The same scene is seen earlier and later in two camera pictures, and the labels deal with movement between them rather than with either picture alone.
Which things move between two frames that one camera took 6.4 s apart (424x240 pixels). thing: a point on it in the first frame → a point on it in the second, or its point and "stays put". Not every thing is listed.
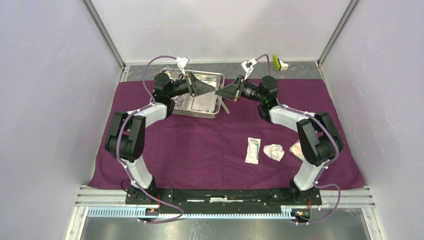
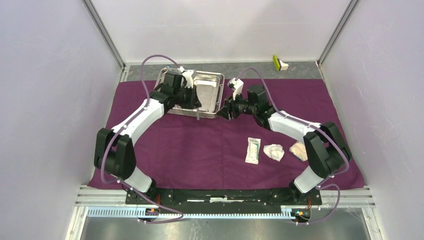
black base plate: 277,198 stays put
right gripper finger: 229,90 → 224,112
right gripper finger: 229,92 → 228,115
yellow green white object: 279,65 stays put
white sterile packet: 252,153 stays put
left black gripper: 198,88 → 194,102
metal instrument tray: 207,105 stays put
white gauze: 274,151 stays put
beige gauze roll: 296,149 stays put
